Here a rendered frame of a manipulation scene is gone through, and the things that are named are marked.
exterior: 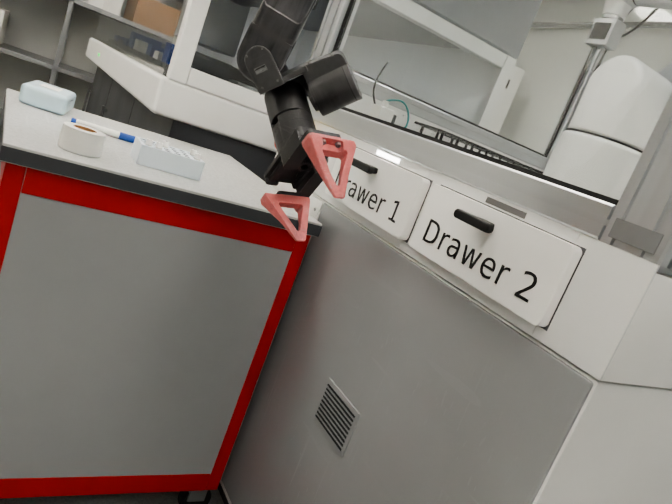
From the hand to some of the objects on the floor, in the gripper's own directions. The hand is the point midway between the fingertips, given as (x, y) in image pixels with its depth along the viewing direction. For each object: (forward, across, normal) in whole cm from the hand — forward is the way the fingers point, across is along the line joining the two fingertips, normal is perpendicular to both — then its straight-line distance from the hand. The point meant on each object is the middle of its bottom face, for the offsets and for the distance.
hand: (317, 214), depth 70 cm
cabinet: (+42, -86, +65) cm, 116 cm away
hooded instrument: (-99, -195, +63) cm, 228 cm away
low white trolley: (-4, -110, -10) cm, 111 cm away
